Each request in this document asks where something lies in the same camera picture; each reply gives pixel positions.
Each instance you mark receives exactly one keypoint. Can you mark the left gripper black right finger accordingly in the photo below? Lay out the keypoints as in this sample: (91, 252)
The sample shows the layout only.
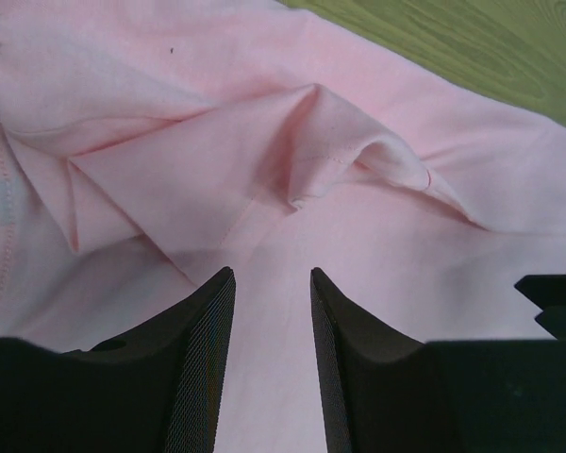
(382, 391)

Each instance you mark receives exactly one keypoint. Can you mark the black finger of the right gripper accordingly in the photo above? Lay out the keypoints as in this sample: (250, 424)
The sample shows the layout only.
(548, 293)

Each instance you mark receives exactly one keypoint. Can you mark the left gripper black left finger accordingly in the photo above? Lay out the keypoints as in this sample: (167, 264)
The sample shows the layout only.
(154, 388)

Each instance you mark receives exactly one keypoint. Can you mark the light pink t shirt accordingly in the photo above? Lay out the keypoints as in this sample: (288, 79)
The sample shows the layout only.
(145, 145)

